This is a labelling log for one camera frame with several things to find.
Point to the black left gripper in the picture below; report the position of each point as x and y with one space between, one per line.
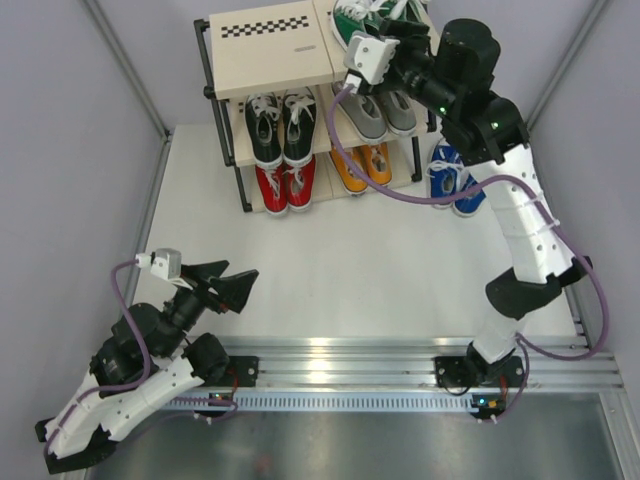
233 291

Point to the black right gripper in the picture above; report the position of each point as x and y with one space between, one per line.
411 36

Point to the grey sneaker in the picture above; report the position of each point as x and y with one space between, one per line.
399 114
366 117

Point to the green sneaker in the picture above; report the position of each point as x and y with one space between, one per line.
410 10
348 17

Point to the orange sneaker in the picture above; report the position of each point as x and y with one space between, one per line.
351 183
377 164

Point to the red sneaker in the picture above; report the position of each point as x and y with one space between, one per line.
271 185
299 182

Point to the black sneaker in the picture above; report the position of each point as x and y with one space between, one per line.
262 115
299 116

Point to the blue sneaker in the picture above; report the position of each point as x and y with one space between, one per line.
470 204
444 169

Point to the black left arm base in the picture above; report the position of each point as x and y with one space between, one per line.
242 371

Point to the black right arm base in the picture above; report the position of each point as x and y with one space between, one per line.
460 373

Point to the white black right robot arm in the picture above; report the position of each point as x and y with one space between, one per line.
487 130

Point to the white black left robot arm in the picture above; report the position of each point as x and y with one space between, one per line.
148 362

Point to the beige black shoe shelf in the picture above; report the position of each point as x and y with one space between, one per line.
260 50

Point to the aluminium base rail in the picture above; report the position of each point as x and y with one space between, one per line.
397 374

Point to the grey aluminium corner post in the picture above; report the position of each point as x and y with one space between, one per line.
578 40

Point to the left grey corner post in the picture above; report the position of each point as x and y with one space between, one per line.
113 43

